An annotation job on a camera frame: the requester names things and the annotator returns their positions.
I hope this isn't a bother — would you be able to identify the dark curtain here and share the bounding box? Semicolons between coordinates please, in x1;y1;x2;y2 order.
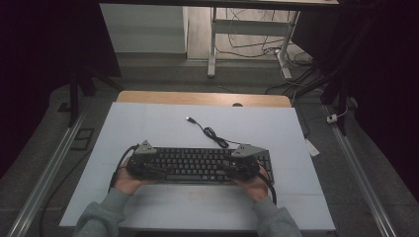
291;0;419;200
0;0;123;179

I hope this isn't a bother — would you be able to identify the white foam board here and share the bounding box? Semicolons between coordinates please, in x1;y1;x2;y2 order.
58;102;336;232

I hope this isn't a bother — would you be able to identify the black floor frame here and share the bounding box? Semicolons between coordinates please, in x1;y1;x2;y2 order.
70;127;96;152

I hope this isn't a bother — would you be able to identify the black keyboard cable with plug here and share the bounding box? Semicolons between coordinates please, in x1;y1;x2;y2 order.
185;116;246;150

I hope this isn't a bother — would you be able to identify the person's left hand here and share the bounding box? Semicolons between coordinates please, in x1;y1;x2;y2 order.
113;161;158;197

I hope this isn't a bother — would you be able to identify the black floor cable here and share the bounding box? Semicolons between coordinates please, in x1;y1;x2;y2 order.
38;148;96;237

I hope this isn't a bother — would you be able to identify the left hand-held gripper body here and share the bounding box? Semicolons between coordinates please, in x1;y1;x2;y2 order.
126;139;158;181

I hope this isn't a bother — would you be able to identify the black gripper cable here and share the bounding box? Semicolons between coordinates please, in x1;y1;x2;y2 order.
108;143;141;194
256;162;278;206

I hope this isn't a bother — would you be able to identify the tangle of black floor cables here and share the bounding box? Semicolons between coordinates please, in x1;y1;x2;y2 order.
215;8;315;97

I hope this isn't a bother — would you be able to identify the black keyboard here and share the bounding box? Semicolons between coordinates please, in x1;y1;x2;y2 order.
149;146;275;187

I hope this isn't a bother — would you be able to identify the aluminium floor rail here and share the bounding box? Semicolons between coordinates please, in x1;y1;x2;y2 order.
6;98;89;237
324;104;398;237

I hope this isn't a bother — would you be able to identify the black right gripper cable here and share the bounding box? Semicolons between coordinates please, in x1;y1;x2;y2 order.
256;162;278;206

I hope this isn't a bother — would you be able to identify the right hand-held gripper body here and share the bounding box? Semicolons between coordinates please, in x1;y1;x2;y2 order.
231;143;266;182

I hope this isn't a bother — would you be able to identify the white cabinet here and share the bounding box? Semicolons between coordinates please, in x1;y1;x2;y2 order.
99;3;189;54

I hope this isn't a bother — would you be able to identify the person's right hand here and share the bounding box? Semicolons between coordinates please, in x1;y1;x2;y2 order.
237;163;272;203

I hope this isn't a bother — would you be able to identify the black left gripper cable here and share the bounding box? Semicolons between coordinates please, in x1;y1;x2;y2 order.
108;143;141;194

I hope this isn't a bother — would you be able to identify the white paper tag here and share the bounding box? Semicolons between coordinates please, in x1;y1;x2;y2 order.
304;137;321;158

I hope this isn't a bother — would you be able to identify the white-legged desk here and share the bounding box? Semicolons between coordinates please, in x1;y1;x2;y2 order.
98;0;340;80

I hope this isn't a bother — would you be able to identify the black metal stand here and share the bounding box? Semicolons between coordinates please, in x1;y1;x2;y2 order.
295;19;351;136
66;63;126;128

